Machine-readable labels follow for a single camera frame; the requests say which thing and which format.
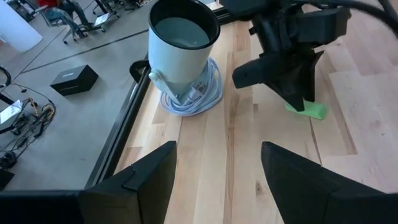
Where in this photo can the white pillar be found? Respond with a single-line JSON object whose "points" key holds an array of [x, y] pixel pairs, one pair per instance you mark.
{"points": [[18, 31]]}

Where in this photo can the black floor box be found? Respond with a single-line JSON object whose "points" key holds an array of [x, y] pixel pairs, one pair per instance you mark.
{"points": [[74, 79]]}

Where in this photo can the wheeled cart silver sheet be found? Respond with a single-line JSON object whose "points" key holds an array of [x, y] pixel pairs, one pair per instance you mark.
{"points": [[9, 112]]}

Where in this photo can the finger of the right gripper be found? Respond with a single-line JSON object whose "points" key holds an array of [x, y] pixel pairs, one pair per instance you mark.
{"points": [[255, 73], [298, 84]]}

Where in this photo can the green eraser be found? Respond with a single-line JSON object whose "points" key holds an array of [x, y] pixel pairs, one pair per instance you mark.
{"points": [[314, 110]]}

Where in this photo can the person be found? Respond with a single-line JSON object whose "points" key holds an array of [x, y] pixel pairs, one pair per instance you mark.
{"points": [[59, 14]]}

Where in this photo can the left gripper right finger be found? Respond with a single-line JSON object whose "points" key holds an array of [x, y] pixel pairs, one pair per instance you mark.
{"points": [[311, 199]]}

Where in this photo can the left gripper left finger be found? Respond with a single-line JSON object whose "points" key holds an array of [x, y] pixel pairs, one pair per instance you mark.
{"points": [[124, 202]]}

